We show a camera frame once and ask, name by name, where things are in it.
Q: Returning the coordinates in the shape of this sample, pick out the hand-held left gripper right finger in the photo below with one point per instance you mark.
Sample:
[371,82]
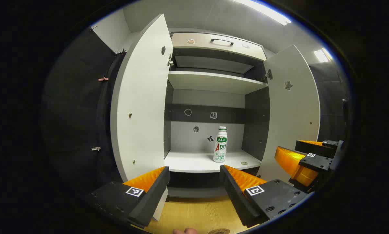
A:
[236,198]

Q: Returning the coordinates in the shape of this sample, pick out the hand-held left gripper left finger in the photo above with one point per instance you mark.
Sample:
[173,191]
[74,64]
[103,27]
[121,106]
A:
[152,201]

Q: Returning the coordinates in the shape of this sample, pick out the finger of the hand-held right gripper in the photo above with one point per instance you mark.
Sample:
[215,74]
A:
[314,149]
[317,162]

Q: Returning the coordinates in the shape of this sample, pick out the white cabinet door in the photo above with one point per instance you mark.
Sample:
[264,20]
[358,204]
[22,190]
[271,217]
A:
[142,113]
[291,123]

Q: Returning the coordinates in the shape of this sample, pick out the round cork coaster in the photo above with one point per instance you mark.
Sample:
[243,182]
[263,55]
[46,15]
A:
[219,231]

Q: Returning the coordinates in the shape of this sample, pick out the white bottle green label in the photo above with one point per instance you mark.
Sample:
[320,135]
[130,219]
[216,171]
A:
[220,146]

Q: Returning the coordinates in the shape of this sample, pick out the white cabinet shelf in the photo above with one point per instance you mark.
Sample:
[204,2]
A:
[194,162]
[213,82]

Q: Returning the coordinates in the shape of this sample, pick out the metal door hinge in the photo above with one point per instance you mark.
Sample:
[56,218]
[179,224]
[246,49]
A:
[170,62]
[268,74]

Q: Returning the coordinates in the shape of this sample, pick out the beige cabinet drawer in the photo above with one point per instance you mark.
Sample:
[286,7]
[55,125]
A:
[200,44]

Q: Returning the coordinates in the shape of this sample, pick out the small ceiling light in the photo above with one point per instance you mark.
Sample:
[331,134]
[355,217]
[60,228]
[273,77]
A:
[322,55]

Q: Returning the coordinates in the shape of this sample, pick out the black backdrop cloth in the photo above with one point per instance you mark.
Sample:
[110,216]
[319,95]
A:
[74,97]

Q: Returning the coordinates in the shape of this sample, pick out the long ceiling light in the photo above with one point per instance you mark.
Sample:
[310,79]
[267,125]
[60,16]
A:
[265,11]

